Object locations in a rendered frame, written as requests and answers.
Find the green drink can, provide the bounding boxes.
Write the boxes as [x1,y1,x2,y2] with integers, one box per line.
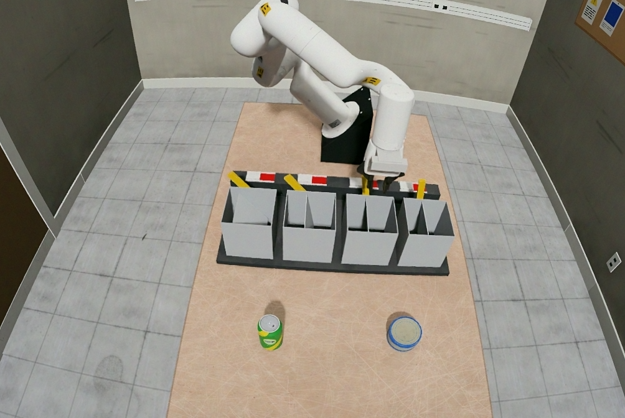
[257,315,283,350]

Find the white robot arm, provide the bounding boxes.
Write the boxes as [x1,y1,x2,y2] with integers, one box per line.
[230,0,415,172]

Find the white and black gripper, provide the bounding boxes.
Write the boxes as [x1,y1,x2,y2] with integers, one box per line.
[357,138,405,194]

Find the round tin with blue-rimmed lid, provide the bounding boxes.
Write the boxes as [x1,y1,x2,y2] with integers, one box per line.
[387,317,422,352]

